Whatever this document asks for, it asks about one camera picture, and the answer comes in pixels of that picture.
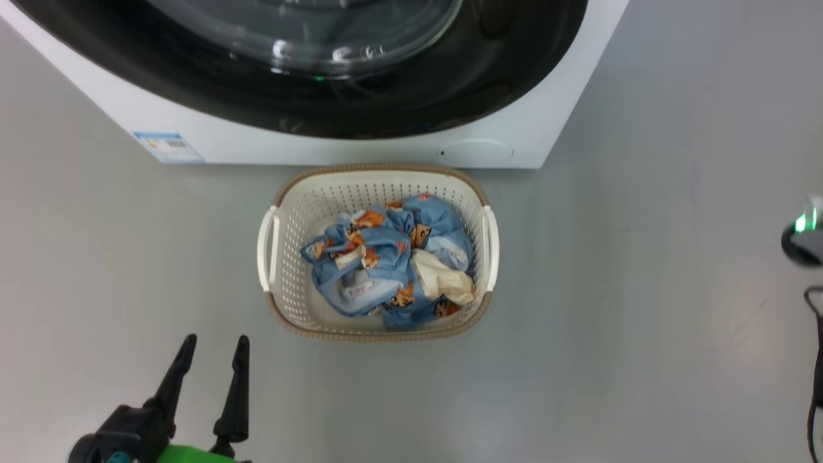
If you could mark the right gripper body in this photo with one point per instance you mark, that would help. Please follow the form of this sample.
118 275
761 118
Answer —
807 244

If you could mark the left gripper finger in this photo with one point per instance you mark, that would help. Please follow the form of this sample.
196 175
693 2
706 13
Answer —
235 411
170 386

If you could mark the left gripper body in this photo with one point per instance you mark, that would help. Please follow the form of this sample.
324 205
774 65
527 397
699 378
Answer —
135 431

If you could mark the blue cartoon print garment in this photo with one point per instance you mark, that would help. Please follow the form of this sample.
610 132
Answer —
379 251

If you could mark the blue and cream clothes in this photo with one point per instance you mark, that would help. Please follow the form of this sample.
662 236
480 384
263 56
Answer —
437 276

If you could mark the black round glass washer door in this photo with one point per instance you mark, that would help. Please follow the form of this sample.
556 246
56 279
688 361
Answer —
450 96

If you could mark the cream perforated laundry basket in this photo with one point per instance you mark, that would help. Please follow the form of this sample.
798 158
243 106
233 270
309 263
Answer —
302 212

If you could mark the white front-load washing machine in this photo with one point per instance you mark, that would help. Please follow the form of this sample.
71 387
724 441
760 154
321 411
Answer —
193 128

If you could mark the blue energy label sticker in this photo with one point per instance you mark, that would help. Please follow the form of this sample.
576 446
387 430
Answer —
168 148

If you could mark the round white filter cover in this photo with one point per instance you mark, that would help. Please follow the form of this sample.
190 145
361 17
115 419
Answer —
479 152

